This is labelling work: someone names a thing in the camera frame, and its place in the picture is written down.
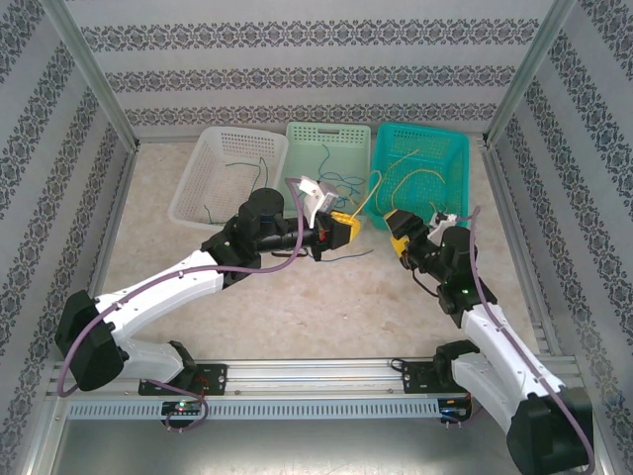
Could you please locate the thin yellow wire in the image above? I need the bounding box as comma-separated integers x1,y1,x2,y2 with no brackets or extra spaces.
351,149,420,222
389,167,447,227

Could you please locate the thin green wire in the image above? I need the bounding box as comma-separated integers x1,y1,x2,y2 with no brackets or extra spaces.
225,160,262,199
205,156,271,225

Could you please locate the white plastic basket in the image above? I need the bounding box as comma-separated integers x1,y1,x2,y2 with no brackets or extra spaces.
167,126,290,232

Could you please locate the light green plastic basket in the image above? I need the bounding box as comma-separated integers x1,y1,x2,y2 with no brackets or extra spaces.
274,122,372,227

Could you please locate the teal plastic basket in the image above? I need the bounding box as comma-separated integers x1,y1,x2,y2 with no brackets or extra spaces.
366,122,470,234

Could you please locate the small circuit board green light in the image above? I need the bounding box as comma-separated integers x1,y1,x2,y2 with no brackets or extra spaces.
161,401,204,416

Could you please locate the grey metal shelf panel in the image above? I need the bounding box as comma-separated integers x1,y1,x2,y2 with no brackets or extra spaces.
46,395,607,475

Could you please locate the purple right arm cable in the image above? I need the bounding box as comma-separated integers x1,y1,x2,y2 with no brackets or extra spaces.
447,206,594,474

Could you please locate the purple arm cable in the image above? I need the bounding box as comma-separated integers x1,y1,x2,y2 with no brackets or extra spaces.
57,177,306,429
447,206,594,474

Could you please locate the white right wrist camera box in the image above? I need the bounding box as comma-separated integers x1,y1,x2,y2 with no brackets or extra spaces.
427,211,459,243

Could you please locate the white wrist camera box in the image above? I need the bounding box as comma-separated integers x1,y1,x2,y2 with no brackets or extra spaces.
296,176,347,229
427,211,459,243

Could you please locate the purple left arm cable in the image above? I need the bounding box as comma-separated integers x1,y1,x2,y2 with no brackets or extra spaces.
57,177,306,429

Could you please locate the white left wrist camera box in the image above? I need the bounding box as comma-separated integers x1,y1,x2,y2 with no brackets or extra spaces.
296,176,347,229

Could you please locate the aluminium table side rail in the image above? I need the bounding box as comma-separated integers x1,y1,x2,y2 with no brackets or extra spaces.
66,145,142,362
480,138,564,356

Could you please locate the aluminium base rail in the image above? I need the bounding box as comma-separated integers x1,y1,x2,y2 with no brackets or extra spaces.
48,358,585,397

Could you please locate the grey slotted cable duct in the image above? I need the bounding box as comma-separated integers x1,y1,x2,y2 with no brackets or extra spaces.
66,399,441,421

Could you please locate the aluminium frame post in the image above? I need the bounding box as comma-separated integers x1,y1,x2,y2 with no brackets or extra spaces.
39,0,140,149
483,0,579,147

